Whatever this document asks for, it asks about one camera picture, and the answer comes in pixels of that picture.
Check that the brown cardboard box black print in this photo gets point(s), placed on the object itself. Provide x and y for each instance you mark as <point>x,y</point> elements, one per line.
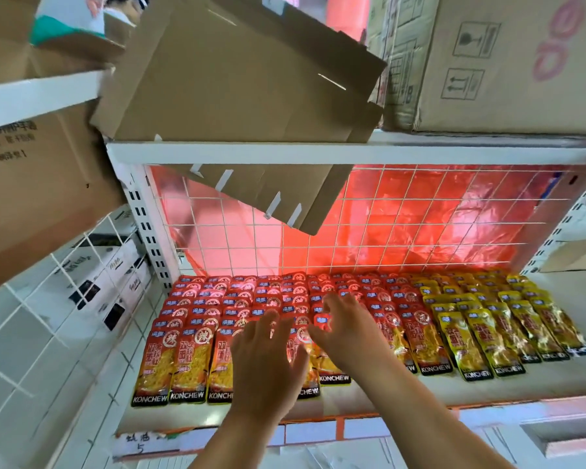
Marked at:
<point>29,190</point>

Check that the rows of red snack packets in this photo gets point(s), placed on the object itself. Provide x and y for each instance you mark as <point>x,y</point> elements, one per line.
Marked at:
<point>195,332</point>

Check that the white metal shelf rack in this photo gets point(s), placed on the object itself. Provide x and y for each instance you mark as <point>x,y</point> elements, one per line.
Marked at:
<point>420,153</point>
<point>34,97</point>

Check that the white printed carton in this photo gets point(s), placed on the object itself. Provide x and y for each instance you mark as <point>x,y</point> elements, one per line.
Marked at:
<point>110,229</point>
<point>127,302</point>
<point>97,278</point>

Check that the flattened brown cardboard piece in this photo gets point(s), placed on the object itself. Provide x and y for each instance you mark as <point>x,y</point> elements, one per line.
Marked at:
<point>244,78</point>

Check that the person's left forearm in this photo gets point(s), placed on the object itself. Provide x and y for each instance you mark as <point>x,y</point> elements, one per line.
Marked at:
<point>234,442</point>

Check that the plain brown cardboard box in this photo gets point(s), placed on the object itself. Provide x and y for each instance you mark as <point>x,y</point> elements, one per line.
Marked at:
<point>9,38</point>

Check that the person's left thumb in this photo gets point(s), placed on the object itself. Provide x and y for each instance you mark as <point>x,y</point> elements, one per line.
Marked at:
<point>301,362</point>

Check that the small tan cardboard box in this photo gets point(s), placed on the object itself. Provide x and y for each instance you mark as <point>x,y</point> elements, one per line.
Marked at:
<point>574,254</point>

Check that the person's right forearm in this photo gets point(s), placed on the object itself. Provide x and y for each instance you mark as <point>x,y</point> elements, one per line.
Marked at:
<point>420,424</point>

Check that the handwritten white paper label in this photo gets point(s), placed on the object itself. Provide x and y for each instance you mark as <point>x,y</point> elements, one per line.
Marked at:
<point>139,443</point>

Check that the person's left hand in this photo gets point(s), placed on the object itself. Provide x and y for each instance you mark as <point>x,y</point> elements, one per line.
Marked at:
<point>263,371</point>

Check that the person's right thumb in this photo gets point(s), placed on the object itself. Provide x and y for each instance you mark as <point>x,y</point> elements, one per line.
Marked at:
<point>318,334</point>

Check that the rows of yellow snack packets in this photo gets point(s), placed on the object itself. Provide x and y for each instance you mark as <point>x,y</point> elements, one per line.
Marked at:
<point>498,327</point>

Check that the person's right hand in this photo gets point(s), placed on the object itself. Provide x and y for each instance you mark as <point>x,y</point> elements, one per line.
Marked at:
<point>354,341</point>

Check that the large cardboard box pink print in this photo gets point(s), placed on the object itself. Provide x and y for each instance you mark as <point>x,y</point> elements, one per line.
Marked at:
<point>508,68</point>

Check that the teal and white package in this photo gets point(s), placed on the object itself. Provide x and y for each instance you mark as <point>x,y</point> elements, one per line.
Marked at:
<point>68,17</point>

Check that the red plastic sheet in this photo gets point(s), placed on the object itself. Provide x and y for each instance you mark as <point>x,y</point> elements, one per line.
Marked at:
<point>459,214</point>

